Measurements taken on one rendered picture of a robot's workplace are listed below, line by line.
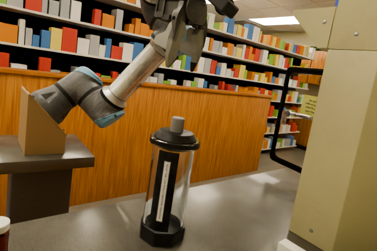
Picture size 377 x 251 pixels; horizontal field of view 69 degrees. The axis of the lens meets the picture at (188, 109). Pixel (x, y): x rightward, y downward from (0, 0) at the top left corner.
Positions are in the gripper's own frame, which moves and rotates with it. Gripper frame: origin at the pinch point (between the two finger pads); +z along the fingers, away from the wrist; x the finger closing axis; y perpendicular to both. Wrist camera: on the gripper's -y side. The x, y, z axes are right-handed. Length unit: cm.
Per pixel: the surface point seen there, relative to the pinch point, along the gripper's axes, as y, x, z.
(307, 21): -15.0, -28.2, -16.8
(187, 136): -4.4, 0.6, 14.1
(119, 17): 200, -148, -41
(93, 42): 206, -126, -10
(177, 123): -1.5, 0.8, 12.0
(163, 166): -2.2, 3.9, 20.6
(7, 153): 64, 4, 40
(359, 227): -37, -26, 29
